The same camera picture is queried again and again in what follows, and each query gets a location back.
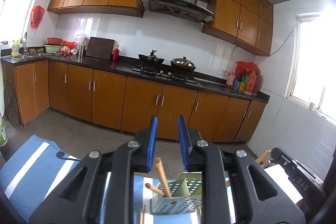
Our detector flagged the green perforated chopstick holder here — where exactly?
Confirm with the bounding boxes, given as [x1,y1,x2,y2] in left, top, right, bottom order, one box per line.
[150,171,204,215]

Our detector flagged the black kitchen countertop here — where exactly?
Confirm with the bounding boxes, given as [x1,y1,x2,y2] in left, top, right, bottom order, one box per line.
[0,52,270,104]

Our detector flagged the blue white striped tablecloth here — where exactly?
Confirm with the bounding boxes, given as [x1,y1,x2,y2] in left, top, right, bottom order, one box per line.
[0,135,303,224]

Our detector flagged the window with white mug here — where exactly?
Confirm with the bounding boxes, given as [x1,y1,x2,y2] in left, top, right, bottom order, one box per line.
[287,13,336,122]

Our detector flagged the crumpled red plastic bag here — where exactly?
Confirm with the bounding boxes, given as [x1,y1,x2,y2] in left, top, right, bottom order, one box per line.
[61,40,76,52]

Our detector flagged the dark wooden cutting board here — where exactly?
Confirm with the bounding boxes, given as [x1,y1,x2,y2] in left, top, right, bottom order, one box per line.
[85,37,115,60]

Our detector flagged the white plastic bag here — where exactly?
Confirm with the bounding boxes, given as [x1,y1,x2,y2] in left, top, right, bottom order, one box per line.
[74,33,88,46]

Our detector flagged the green basin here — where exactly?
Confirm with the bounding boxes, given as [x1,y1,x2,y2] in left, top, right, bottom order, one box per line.
[44,44,63,54]

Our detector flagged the dark round woven tray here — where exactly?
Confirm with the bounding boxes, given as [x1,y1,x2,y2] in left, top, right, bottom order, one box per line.
[4,84,20,127]

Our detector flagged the red bottle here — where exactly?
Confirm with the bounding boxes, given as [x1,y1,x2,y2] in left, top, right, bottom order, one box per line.
[112,44,121,61]

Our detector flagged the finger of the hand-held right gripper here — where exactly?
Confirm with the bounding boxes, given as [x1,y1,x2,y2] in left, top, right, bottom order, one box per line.
[271,147,294,172]

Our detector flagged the black gas stove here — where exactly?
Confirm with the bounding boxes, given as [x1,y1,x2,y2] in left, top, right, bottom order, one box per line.
[132,65,197,85]

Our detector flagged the pot with metal lid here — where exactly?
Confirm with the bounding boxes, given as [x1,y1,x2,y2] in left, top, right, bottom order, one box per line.
[170,56,197,73]

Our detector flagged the red bag behind condiments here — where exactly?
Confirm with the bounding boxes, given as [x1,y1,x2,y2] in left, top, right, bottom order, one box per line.
[235,61,261,75]

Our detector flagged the group of condiment bottles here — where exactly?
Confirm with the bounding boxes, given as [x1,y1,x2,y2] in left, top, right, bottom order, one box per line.
[226,70,262,96]

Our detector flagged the wooden lower kitchen cabinets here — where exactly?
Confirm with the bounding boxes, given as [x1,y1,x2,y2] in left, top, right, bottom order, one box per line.
[14,60,267,143]

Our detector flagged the black wok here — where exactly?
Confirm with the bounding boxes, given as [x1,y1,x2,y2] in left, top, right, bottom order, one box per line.
[138,49,165,67]

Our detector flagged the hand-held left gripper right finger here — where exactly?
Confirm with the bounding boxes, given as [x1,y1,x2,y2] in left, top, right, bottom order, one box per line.
[177,115,306,224]

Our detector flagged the yellow detergent bottle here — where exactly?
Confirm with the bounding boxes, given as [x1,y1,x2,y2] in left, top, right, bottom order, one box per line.
[11,40,21,57]

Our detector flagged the green plastic bottle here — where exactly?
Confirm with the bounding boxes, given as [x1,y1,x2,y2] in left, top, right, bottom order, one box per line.
[0,115,8,147]

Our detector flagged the steel kitchen sink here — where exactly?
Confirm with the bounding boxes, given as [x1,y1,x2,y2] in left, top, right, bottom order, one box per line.
[10,53,53,60]

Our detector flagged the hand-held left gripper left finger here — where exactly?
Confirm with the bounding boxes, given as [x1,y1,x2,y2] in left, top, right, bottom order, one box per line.
[29,116,158,224]

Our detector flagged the hanging red plastic bag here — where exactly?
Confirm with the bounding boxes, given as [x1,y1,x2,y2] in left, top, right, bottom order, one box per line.
[30,5,45,29]

